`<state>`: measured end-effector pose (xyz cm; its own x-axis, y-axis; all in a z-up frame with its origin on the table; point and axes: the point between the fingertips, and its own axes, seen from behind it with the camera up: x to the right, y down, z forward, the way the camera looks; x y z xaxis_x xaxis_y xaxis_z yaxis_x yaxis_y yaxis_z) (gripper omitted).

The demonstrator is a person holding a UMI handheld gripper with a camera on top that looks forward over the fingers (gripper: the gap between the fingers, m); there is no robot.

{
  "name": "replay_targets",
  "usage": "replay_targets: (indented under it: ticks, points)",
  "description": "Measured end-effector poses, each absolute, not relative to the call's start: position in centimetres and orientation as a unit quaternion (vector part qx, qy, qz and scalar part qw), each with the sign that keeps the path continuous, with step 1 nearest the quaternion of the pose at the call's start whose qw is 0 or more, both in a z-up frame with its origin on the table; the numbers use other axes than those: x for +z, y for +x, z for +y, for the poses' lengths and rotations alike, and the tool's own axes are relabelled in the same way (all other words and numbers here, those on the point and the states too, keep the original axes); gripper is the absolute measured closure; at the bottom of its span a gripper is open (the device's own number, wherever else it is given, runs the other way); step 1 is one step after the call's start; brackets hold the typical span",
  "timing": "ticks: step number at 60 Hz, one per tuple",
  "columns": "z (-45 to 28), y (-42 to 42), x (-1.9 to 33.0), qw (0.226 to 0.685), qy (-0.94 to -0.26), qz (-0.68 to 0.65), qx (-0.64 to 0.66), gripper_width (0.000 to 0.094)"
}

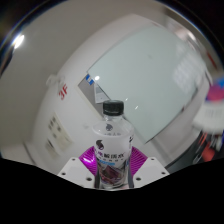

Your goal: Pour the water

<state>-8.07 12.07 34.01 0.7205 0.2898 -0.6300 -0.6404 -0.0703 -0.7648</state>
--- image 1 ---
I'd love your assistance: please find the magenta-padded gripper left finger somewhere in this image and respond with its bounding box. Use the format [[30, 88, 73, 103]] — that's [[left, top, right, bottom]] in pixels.
[[57, 146, 98, 190]]

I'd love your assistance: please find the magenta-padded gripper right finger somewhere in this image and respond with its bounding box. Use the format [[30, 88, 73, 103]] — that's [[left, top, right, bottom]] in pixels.
[[127, 146, 170, 190]]

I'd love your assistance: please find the clear black-capped drink bottle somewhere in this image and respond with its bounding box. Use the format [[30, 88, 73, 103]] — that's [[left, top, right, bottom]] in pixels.
[[91, 99, 135, 191]]

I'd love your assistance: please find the red and black tool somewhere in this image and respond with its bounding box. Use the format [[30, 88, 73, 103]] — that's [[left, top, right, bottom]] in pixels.
[[199, 132, 224, 162]]

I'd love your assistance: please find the red floor number sign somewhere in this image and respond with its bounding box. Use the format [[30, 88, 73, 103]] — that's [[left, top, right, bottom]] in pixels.
[[57, 82, 70, 101]]

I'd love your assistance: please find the ceiling light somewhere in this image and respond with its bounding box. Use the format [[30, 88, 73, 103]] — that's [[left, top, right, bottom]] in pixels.
[[12, 33, 26, 50]]

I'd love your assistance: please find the large white wall poster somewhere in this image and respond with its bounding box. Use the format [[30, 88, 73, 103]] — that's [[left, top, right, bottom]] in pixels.
[[46, 112, 73, 153]]

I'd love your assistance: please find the large wall whiteboard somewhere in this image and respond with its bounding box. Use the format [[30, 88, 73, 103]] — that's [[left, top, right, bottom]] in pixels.
[[86, 24, 206, 145]]

